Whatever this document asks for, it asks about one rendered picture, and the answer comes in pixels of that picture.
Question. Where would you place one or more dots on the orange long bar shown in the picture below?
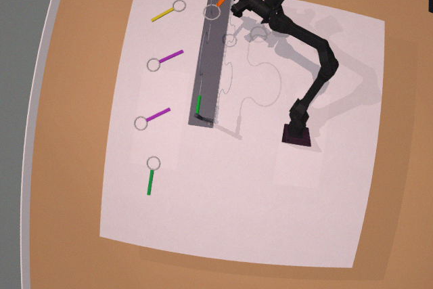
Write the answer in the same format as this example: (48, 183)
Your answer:
(218, 6)

